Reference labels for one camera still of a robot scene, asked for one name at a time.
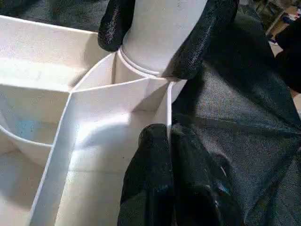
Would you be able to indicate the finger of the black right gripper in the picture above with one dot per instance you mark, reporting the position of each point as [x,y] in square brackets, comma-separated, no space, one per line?
[202,37]
[114,23]

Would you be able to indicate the white plastic table leg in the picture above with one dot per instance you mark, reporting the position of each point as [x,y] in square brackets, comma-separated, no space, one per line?
[160,33]

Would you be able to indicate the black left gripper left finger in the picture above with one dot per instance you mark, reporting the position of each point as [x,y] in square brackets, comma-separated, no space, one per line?
[148,183]

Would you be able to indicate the white plastic table top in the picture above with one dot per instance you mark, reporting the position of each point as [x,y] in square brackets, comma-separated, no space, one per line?
[56,103]

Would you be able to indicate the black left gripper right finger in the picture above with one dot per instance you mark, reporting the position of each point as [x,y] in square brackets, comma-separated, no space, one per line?
[202,188]

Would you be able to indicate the black mat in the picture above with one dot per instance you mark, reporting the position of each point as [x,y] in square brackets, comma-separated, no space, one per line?
[244,117]

